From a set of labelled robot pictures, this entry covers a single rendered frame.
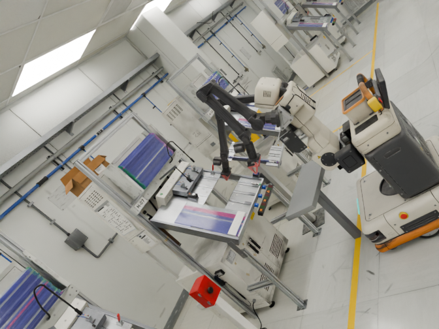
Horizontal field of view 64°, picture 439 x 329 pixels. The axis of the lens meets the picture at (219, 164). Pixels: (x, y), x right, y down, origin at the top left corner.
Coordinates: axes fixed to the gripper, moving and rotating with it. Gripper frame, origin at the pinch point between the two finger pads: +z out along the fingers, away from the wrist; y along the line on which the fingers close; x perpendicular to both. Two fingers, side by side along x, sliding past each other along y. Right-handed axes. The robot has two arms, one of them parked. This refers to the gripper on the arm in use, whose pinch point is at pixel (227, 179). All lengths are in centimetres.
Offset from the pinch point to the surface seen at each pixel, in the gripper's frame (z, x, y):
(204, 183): 2.7, -17.6, 7.4
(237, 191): 2.5, 12.6, 10.2
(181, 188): -3.1, -30.0, 24.7
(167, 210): 3, -34, 45
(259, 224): 46, 28, 2
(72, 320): -8, -38, 149
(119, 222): 13, -72, 60
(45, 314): -15, -50, 153
